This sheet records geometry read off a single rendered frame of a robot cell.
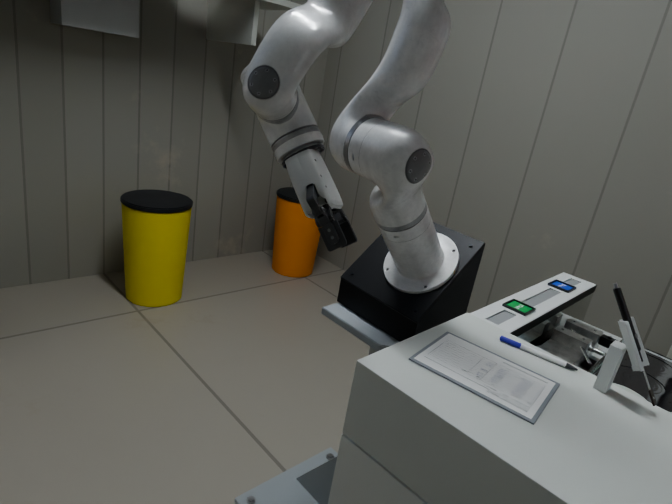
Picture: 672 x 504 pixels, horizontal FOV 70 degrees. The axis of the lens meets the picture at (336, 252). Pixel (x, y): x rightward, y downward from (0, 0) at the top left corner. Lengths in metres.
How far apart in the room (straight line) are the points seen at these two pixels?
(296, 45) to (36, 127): 2.40
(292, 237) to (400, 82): 2.49
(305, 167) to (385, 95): 0.29
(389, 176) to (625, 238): 1.91
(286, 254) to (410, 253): 2.35
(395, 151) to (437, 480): 0.53
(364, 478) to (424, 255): 0.50
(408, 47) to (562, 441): 0.69
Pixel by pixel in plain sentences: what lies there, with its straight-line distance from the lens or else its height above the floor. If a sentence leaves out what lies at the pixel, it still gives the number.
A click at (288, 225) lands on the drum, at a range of 3.34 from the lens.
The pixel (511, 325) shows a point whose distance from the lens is 1.08.
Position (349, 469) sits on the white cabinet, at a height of 0.76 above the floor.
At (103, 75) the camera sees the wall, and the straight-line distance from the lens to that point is 3.09.
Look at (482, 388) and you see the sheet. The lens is 0.82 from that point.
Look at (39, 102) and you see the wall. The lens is 3.02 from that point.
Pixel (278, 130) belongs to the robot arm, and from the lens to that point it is 0.78.
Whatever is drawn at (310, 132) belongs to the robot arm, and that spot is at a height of 1.30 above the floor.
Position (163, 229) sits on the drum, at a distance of 2.74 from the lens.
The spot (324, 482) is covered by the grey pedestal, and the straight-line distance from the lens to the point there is 1.80.
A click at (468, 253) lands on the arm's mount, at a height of 1.04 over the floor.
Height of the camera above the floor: 1.38
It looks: 20 degrees down
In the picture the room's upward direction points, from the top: 10 degrees clockwise
